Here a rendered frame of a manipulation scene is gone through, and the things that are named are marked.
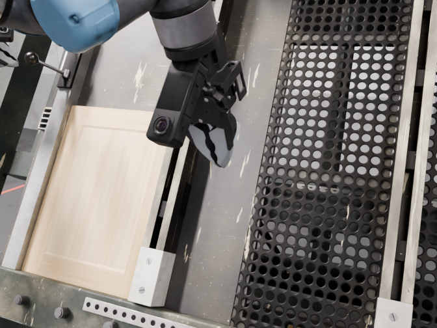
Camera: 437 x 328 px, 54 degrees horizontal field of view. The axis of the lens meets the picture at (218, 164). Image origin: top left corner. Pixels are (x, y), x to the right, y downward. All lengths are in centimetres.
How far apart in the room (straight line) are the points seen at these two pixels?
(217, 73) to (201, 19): 10
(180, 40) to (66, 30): 15
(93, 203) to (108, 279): 21
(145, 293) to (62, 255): 30
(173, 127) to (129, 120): 70
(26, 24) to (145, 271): 64
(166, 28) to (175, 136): 13
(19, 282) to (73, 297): 18
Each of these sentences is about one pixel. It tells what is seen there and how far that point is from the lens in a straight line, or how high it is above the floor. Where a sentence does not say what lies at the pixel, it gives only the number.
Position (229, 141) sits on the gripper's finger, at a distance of 60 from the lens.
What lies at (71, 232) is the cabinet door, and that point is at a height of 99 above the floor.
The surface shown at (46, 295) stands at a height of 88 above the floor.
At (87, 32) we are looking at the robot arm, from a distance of 43.
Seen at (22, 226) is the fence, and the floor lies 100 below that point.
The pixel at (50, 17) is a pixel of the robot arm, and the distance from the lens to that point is 45.
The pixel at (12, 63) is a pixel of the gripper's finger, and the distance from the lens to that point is 139.
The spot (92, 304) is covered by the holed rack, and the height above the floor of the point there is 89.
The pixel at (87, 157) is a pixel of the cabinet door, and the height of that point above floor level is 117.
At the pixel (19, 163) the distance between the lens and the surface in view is 148.
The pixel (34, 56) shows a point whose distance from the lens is 133.
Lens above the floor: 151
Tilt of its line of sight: 17 degrees down
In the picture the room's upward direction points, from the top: straight up
